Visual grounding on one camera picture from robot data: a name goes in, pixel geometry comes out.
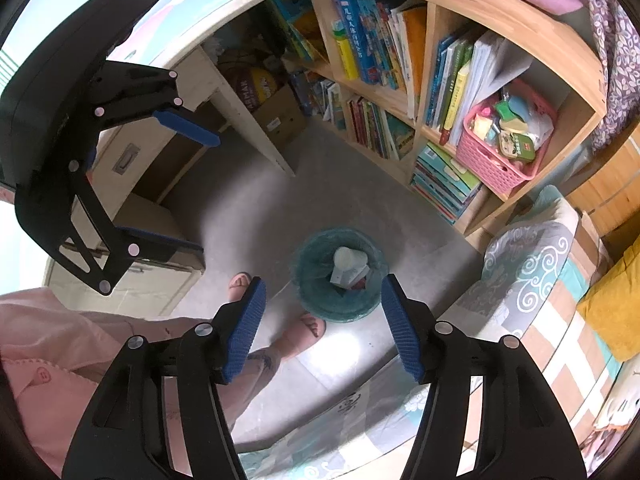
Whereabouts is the patchwork bedding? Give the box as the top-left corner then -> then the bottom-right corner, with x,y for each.
520,210 -> 626,441

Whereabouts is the wooden bookshelf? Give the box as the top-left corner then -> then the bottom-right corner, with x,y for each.
272,0 -> 621,237

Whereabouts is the yellow pillow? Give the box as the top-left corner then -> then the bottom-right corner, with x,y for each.
576,247 -> 640,363

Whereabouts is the wooden bed frame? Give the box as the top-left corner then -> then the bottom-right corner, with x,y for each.
565,125 -> 640,236

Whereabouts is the white and gold box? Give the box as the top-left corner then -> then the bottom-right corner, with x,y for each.
329,265 -> 371,290

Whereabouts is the person in pink clothes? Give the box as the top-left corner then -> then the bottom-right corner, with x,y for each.
0,287 -> 282,480

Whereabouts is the floral patterned cloth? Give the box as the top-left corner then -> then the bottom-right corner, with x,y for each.
585,0 -> 640,151

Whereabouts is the white drawer cabinet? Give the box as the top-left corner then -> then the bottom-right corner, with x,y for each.
44,110 -> 207,306

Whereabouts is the pink plastic basket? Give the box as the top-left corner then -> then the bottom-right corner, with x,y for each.
456,80 -> 558,196

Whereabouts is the stack of blue children's books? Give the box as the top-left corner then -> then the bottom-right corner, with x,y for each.
410,142 -> 483,226

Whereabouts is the white paper cup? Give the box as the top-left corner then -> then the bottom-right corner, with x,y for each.
334,246 -> 368,273

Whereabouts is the brown and yellow basketball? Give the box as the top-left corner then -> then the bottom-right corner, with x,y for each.
220,57 -> 278,112

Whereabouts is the grey swirl blanket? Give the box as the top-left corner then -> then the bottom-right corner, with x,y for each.
455,185 -> 581,341

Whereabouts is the row of children's books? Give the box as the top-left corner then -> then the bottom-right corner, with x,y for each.
425,30 -> 533,146
345,95 -> 416,161
290,72 -> 346,131
267,0 -> 331,63
334,0 -> 428,121

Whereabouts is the white wooden desk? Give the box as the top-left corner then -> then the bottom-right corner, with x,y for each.
42,0 -> 311,306

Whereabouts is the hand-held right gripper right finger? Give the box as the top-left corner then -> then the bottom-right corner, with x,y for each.
381,274 -> 587,480

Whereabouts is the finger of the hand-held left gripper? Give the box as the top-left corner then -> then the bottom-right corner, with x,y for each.
15,160 -> 205,296
65,60 -> 222,171

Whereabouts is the green printed packet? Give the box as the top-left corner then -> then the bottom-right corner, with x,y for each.
500,130 -> 537,162

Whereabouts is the teal trash bin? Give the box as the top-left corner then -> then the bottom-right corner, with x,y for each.
291,227 -> 390,322

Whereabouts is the person's foot in pink slipper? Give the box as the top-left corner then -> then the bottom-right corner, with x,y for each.
270,311 -> 327,362
226,271 -> 254,307

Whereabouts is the cardboard box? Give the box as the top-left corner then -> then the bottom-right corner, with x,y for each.
250,85 -> 308,149

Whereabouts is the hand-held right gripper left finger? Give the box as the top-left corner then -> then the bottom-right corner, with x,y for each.
62,276 -> 268,480

